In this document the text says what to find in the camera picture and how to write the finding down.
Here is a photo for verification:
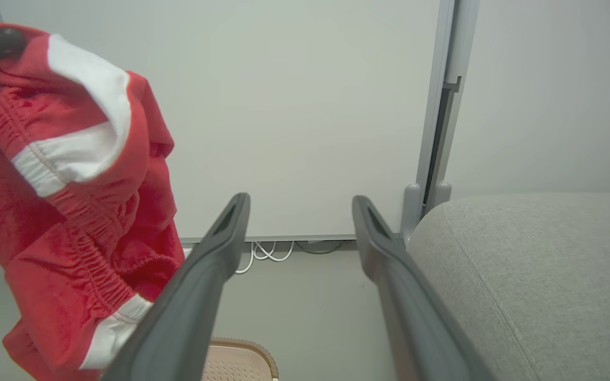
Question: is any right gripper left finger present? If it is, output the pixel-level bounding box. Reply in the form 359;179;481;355
101;193;252;381

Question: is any white cable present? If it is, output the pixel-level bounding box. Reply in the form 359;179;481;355
234;241;295;275

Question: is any thin grey cable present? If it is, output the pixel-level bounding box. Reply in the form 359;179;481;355
294;240;349;255

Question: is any grey fabric sofa seat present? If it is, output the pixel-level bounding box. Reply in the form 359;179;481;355
407;192;610;381

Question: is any beige perforated laundry basket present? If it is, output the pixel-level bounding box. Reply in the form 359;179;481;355
202;339;279;381

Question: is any red garment with white stripes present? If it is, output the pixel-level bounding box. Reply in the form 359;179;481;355
0;20;186;381

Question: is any white partition panel grey frame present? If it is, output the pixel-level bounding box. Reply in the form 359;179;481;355
0;0;456;245
426;0;610;212

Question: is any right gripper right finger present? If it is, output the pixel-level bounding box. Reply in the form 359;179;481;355
352;195;496;381

